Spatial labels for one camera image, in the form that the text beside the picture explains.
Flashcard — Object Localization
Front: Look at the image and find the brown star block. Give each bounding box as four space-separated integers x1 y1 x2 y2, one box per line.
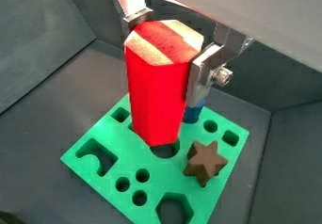
183 141 229 187

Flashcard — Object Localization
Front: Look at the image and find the red hexagon prism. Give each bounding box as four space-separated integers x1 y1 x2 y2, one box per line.
124 20 205 147

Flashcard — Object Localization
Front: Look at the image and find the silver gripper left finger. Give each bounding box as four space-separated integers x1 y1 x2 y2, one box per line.
114 0 154 36

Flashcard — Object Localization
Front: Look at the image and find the green shape sorter board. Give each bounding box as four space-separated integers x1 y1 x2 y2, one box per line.
60 98 249 224

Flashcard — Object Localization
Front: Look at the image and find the blue cylinder block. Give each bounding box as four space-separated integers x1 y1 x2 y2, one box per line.
183 100 205 123

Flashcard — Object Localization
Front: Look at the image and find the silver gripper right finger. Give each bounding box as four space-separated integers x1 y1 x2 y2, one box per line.
185 23 254 107

